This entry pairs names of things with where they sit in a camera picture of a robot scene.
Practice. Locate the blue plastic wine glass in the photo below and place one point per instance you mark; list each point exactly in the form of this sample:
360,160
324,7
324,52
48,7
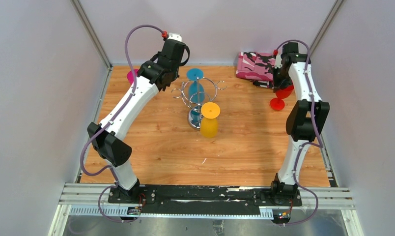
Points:
195,96

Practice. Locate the red plastic wine glass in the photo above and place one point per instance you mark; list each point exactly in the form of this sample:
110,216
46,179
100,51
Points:
278,103

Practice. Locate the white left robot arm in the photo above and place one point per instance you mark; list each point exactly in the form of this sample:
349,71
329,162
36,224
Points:
107,136

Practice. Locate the yellow plastic wine glass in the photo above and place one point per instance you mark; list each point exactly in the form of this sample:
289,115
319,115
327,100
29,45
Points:
209,123

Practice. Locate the chrome wire glass rack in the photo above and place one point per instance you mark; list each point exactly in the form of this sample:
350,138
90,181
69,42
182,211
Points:
183,94

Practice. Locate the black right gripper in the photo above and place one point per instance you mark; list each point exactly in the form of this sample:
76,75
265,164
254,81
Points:
277,84

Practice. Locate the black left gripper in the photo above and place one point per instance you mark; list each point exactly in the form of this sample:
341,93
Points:
159,53

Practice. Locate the pink plastic wine glass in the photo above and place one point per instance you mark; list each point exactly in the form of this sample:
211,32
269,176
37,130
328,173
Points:
130,76

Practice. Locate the pink camouflage folded cloth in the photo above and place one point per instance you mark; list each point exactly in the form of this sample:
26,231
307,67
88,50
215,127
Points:
256,67

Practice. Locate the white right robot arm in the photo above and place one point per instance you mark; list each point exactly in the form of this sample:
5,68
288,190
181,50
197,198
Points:
304,123

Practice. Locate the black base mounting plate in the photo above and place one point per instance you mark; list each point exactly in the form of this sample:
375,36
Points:
204,200

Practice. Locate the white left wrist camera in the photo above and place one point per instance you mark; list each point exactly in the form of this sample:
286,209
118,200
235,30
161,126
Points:
175,36

